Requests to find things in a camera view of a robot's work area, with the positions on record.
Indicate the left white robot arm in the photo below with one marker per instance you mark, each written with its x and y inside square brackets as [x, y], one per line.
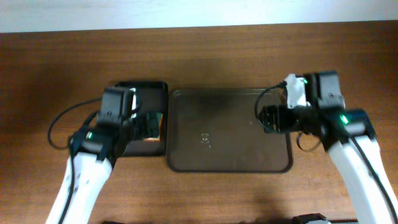
[126, 115]

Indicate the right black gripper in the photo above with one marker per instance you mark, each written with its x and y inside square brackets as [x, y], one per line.
[286, 117]

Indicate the orange green scrub sponge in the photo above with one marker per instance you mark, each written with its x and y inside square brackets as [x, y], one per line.
[151, 139]

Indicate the small black water tray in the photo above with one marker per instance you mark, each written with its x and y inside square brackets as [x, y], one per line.
[151, 96]

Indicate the large brown serving tray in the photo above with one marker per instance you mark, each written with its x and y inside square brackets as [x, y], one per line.
[215, 130]

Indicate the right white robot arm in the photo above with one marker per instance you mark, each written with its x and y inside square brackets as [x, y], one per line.
[315, 106]

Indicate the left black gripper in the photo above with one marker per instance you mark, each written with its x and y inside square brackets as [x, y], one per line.
[137, 125]

